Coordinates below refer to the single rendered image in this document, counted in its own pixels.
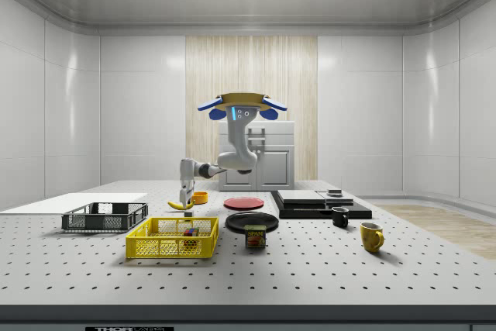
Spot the dark grey basket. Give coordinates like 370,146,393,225
61,202,150,233

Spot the drone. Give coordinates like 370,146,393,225
196,92,289,121

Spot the black plate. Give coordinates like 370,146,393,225
224,211,281,233

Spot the black mug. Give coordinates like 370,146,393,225
331,206,350,229

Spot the puzzle cube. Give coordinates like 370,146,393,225
182,226,201,249

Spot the white cabinet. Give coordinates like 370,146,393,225
217,120,297,192

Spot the red plate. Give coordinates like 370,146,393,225
223,196,265,210

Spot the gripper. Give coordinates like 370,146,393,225
178,186,195,209

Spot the yellow mug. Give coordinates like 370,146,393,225
360,222,386,253

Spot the yellow basket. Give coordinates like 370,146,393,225
125,216,220,260

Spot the flat-sided can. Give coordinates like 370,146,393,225
243,224,268,249

